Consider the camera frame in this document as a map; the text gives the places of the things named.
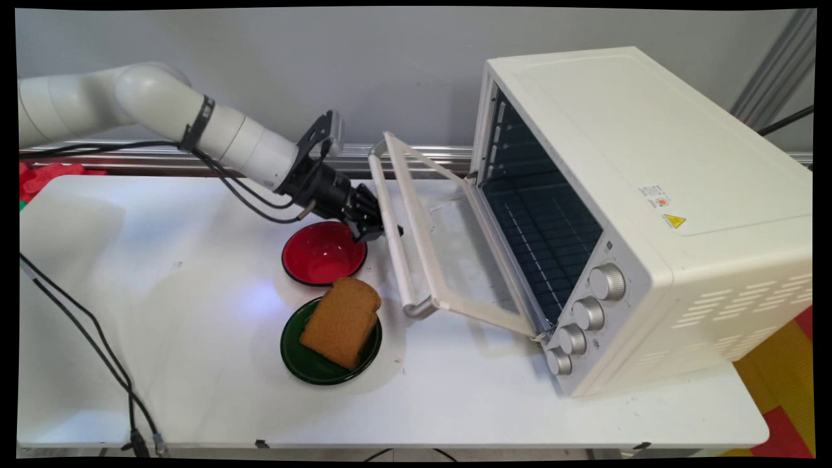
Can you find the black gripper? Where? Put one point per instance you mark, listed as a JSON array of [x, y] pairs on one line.
[[322, 188]]

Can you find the white glass oven door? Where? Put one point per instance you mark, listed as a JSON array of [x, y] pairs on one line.
[[468, 260]]

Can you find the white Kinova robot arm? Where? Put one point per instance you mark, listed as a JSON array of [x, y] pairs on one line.
[[162, 104]]

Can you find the red bowl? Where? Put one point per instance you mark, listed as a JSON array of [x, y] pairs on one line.
[[323, 255]]

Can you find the brown bread slice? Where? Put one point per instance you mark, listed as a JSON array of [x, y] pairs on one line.
[[341, 322]]

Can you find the dark green plate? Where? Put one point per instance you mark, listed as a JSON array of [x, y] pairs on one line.
[[305, 367]]

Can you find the large silver oven knob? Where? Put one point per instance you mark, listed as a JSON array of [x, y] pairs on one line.
[[607, 281]]

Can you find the white label sticker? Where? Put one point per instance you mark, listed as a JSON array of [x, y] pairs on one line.
[[654, 195]]

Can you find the white toaster oven body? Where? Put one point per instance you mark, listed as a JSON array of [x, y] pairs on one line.
[[650, 130]]

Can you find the yellow warning sticker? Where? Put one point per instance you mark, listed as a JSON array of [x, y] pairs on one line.
[[675, 221]]

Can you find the red crumpled object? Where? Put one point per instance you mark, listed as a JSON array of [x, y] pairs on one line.
[[45, 179]]

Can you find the aluminium wall rail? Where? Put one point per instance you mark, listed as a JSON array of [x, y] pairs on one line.
[[390, 155]]

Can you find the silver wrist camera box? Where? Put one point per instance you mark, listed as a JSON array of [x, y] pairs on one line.
[[328, 130]]

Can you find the aluminium frame post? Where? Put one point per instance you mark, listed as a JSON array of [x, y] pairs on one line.
[[777, 65]]

